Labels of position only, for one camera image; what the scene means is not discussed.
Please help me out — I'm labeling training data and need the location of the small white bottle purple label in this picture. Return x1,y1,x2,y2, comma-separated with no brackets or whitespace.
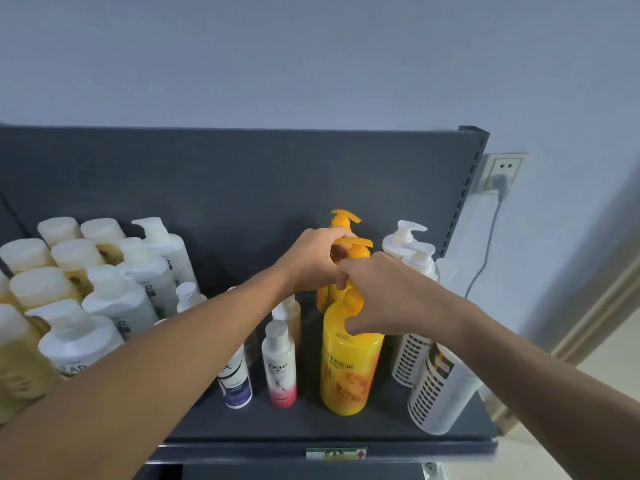
216,344,254,410

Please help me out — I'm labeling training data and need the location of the white pump shampoo bottle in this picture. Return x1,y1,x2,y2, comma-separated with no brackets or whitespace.
131,217,200,291
115,237,180,318
81,265,160,341
25,299,126,378

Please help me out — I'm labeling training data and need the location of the white pump bottle lined label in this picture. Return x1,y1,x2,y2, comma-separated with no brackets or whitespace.
402,242,484,436
382,220,436,389

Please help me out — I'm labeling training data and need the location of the grey power cable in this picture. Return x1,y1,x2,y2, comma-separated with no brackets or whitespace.
463,197,505,300

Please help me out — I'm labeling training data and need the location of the small beige bottle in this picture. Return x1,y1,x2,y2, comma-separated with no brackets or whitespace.
271,295,303,348

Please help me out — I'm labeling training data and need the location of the white wall socket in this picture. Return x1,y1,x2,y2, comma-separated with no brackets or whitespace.
482,152,529,193

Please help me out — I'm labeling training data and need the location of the dark grey metal shelf unit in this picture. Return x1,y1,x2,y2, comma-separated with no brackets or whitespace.
0,125,501,480

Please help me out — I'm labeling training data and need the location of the person's right hand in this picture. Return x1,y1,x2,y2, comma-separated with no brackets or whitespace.
335,252,464,346

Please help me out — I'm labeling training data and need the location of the small white capped bottle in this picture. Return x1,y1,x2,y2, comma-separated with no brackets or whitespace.
175,281,208,314

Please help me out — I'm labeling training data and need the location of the person's right forearm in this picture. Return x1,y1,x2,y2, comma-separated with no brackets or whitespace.
444,297,640,480

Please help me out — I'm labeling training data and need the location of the green red shelf label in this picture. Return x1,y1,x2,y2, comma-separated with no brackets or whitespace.
305,447,369,462

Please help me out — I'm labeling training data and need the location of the small white bottle pink base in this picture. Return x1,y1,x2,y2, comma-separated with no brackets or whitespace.
261,320,298,409

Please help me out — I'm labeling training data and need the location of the person's left hand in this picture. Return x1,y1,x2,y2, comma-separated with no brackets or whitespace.
276,227,358,296

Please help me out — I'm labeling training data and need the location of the group of golden white-capped bottles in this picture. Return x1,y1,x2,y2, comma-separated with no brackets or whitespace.
0,216,127,426

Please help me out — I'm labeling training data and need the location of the person's left forearm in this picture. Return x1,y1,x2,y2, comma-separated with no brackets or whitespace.
0,264,297,480

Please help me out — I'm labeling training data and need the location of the yellow pump bottle orange print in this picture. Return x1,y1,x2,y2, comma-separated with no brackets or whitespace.
320,237,386,417

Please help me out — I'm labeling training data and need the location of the white power plug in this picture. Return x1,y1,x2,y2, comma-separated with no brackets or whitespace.
490,173,514,201

